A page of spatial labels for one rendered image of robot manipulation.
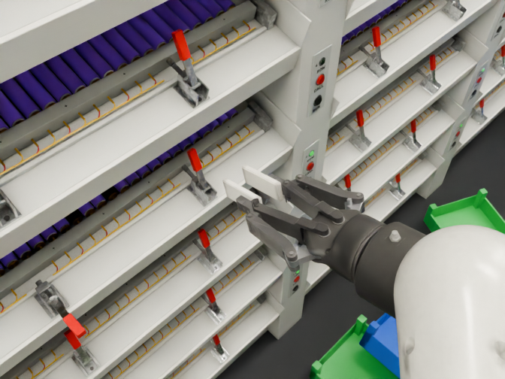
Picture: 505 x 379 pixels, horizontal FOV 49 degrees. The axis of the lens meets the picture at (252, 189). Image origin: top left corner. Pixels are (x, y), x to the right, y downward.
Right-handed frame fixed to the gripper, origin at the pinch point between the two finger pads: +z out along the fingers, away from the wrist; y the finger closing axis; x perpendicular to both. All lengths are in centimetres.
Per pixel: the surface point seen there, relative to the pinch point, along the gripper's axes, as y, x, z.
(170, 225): -7.8, -7.2, 11.8
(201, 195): -1.5, -5.9, 11.7
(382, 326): 37, -79, 10
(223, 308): 1, -45, 23
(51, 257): -24.0, -2.4, 15.3
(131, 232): -13.0, -5.8, 14.0
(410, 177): 77, -65, 30
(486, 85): 106, -46, 23
